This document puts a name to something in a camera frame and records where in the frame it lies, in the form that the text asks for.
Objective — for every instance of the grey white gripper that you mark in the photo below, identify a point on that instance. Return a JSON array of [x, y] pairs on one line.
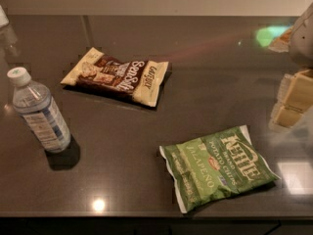
[[303, 38]]

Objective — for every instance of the white object at left edge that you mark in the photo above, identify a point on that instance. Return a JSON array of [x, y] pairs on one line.
[[3, 17]]

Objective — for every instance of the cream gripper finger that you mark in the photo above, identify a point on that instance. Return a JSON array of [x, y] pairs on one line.
[[282, 119]]

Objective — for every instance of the green jalapeno chip bag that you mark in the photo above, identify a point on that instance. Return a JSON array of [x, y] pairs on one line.
[[215, 167]]

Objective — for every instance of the clear plastic water bottle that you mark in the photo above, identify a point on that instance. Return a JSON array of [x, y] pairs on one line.
[[35, 104]]

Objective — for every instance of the brown sea salt chip bag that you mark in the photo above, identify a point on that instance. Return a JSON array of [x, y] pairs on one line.
[[137, 81]]

